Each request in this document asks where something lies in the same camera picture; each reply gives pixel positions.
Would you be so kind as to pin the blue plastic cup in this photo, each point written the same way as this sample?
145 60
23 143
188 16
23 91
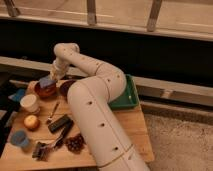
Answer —
19 139

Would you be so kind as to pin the white cup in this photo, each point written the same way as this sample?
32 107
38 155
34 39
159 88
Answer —
30 103

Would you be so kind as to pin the dark grape bunch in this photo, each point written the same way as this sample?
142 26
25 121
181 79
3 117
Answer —
75 144

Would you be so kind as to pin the black rectangular block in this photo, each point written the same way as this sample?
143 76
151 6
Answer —
59 123

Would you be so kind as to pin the yellow apple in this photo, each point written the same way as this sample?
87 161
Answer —
31 122

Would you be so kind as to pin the red bowl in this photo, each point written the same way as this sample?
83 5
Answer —
44 92

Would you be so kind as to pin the dark red plate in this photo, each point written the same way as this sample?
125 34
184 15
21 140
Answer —
65 87

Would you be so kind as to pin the metal spoon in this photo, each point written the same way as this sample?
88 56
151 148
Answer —
49 119

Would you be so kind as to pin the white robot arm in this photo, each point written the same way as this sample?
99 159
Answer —
89 100

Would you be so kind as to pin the green plastic tray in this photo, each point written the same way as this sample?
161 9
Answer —
128 99

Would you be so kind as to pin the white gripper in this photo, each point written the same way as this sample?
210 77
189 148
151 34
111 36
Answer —
57 72

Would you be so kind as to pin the blue cloth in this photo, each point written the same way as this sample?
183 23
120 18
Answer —
18 95

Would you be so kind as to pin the blue sponge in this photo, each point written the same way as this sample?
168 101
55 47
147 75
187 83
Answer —
45 82

